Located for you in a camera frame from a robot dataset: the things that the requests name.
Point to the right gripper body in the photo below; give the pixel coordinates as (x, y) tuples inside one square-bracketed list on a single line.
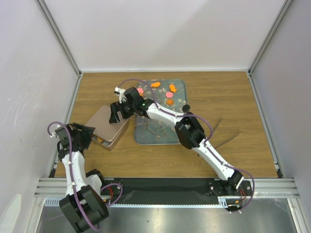
[(127, 109)]

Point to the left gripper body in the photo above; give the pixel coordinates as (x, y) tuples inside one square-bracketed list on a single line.
[(84, 136)]

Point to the brown tin lid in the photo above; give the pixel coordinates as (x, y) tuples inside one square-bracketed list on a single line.
[(103, 128)]

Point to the metal tongs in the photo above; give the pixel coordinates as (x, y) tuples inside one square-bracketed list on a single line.
[(223, 134)]

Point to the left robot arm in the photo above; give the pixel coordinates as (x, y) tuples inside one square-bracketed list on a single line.
[(82, 206)]

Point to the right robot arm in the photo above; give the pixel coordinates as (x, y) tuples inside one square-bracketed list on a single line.
[(188, 129)]

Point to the brown cookie tin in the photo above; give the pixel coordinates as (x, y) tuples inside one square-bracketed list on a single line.
[(110, 144)]

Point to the orange fish cookie left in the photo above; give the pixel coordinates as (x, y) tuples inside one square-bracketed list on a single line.
[(156, 84)]

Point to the orange fish cookie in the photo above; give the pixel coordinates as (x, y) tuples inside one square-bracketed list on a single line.
[(172, 88), (156, 84)]

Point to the dark orange cookie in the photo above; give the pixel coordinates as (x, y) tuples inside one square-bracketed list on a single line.
[(170, 102)]

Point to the pink round cookie right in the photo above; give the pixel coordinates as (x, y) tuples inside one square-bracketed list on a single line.
[(169, 95)]

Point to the floral blue serving tray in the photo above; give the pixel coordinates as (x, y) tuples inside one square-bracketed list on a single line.
[(154, 132)]

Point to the orange fish cookie right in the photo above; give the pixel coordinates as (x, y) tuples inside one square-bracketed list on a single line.
[(172, 88)]

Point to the black sandwich cookie right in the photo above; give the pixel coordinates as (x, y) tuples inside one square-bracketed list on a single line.
[(186, 108)]

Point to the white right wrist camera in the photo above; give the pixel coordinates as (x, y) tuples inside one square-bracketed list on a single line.
[(120, 93)]

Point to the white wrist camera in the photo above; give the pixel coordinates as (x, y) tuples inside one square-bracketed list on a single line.
[(120, 93), (53, 134)]

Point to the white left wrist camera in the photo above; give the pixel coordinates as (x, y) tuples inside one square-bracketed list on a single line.
[(53, 134)]

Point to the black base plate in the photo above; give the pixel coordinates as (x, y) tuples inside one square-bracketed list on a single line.
[(174, 191)]

